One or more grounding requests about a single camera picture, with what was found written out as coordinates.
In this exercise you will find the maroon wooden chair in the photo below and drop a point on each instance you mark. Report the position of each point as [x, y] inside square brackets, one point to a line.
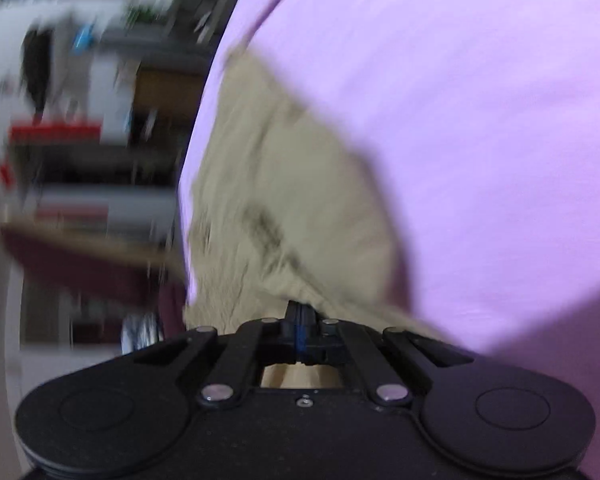
[78, 287]

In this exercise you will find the pink towel mat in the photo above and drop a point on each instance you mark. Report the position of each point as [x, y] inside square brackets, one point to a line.
[481, 121]

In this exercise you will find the khaki shorts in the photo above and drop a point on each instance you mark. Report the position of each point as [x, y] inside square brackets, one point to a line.
[283, 211]

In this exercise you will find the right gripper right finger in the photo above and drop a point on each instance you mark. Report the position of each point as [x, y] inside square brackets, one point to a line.
[311, 337]

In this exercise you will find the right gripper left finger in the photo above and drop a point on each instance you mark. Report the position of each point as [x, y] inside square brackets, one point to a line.
[290, 331]

